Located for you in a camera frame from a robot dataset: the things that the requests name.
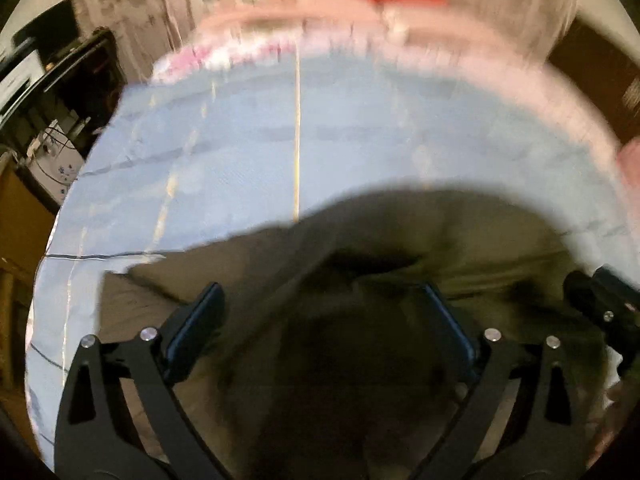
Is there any olive green hooded puffer jacket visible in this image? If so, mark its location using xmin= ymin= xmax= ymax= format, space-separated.
xmin=100 ymin=187 xmax=622 ymax=480

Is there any white printer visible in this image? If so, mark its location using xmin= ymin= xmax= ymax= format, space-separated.
xmin=0 ymin=52 xmax=44 ymax=107

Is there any person's right hand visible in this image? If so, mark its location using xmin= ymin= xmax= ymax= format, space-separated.
xmin=590 ymin=379 xmax=640 ymax=468

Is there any pink pillow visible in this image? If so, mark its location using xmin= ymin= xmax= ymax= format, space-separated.
xmin=380 ymin=4 xmax=503 ymax=48
xmin=199 ymin=0 xmax=382 ymax=37

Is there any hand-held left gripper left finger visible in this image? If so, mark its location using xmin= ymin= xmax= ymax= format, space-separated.
xmin=52 ymin=282 xmax=227 ymax=480

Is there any black computer monitor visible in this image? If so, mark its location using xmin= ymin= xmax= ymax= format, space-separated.
xmin=12 ymin=0 xmax=82 ymax=57

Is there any dark wooden bed headboard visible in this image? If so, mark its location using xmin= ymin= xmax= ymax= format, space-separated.
xmin=547 ymin=17 xmax=640 ymax=147

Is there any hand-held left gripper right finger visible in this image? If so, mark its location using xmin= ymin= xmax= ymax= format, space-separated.
xmin=407 ymin=282 xmax=587 ymax=480

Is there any blue plaid cartoon bed sheet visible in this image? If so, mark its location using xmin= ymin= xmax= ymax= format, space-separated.
xmin=25 ymin=25 xmax=637 ymax=467

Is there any brown wooden cabinet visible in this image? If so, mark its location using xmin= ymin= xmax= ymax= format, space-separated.
xmin=0 ymin=152 xmax=57 ymax=392

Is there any white floral patterned box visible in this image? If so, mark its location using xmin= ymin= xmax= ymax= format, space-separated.
xmin=27 ymin=121 xmax=89 ymax=202

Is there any folded pink quilt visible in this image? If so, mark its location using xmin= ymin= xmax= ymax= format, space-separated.
xmin=615 ymin=139 xmax=640 ymax=197

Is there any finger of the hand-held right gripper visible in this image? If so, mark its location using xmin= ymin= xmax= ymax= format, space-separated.
xmin=562 ymin=266 xmax=640 ymax=328

